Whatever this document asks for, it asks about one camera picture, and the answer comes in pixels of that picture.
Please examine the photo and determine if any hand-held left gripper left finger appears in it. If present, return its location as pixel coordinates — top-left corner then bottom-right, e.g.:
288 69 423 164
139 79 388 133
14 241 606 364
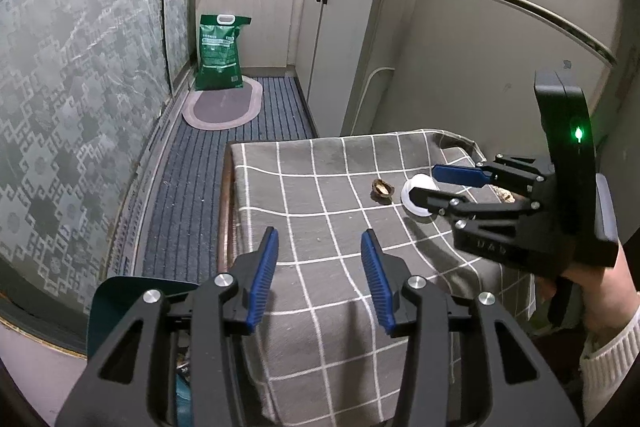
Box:
55 227 280 427

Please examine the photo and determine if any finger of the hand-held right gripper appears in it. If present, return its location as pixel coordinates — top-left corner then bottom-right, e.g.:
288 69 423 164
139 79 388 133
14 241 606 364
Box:
407 188 542 229
432 154 554 196

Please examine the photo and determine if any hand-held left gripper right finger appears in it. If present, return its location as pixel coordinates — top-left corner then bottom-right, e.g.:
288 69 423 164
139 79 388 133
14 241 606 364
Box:
360 229 583 427

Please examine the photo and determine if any teal plastic bin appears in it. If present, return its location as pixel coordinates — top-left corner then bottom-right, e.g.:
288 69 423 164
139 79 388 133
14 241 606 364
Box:
86 276 201 427

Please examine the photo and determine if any person's right forearm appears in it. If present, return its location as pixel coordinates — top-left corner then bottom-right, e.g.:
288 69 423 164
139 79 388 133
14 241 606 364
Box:
577 307 640 427

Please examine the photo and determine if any person's right hand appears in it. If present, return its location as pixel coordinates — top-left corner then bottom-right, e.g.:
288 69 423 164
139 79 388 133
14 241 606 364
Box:
536 239 640 338

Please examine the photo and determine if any small wooden table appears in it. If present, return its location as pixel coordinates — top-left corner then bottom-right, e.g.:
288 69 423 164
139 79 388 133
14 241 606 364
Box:
216 142 238 273

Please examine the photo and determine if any striped grey floor runner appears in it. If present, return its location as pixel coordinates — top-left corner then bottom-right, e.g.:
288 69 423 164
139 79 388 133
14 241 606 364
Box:
131 76 321 280

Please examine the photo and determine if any silver refrigerator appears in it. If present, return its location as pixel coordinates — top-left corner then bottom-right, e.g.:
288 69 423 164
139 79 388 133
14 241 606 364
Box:
372 0 640 228

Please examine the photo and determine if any grey checked cloth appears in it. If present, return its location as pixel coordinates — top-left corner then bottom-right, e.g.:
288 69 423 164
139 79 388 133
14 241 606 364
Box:
227 129 538 427

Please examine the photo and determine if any white double-door kitchen cabinet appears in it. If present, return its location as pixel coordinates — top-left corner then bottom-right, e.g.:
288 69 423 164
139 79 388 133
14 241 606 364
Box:
295 0 426 138

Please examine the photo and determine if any grey oval mat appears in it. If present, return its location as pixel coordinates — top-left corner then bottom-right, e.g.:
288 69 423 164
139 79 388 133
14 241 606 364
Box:
181 77 264 132

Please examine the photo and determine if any green rice bag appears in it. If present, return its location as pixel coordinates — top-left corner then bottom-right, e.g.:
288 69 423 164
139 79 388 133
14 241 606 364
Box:
194 13 252 92

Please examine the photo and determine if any white single-door kitchen cabinet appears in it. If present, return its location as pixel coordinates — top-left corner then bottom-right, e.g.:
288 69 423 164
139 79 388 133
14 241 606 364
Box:
196 0 308 70

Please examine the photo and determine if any white cable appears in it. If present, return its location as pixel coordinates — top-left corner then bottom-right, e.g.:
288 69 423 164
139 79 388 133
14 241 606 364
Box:
350 66 396 135

